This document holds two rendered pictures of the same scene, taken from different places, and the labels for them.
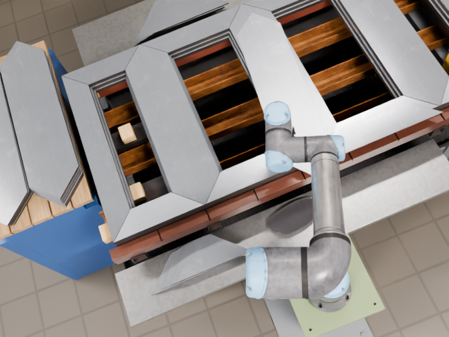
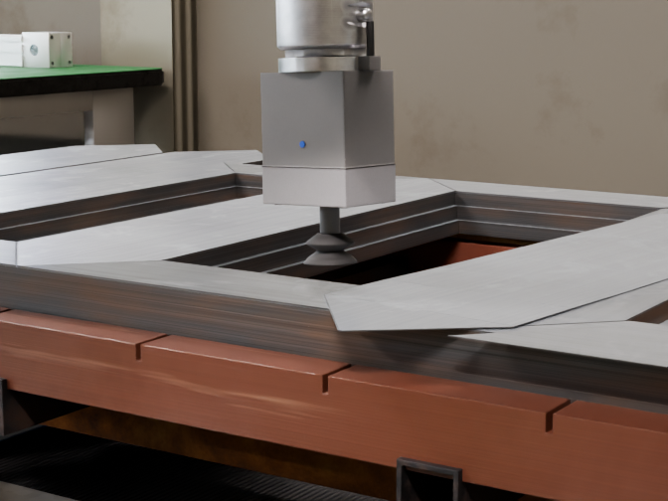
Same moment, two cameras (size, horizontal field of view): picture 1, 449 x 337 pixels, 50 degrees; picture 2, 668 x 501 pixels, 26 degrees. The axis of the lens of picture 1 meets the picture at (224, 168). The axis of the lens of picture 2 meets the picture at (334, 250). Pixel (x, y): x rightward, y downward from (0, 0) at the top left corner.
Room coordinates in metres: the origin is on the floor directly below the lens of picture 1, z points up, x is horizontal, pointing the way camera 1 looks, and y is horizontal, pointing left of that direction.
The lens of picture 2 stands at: (-0.20, -0.94, 1.10)
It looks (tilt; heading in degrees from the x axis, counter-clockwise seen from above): 10 degrees down; 40
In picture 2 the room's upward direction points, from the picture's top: straight up
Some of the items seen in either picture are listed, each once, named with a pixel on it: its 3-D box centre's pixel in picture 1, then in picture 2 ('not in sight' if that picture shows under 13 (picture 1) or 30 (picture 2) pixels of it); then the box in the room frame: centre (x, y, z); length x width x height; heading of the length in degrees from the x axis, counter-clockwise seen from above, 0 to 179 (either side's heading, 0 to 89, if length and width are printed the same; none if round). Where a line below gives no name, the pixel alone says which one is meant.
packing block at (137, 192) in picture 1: (137, 192); not in sight; (0.72, 0.33, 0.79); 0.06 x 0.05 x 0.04; 7
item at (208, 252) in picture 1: (196, 257); not in sight; (0.46, 0.19, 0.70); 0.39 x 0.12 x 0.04; 97
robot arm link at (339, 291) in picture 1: (327, 279); not in sight; (0.23, -0.21, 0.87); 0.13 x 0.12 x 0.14; 73
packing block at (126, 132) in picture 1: (127, 133); not in sight; (0.98, 0.32, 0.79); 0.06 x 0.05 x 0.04; 7
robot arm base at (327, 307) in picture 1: (328, 286); not in sight; (0.22, -0.22, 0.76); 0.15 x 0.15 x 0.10
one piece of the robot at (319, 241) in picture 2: not in sight; (330, 245); (0.66, -0.20, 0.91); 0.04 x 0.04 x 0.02
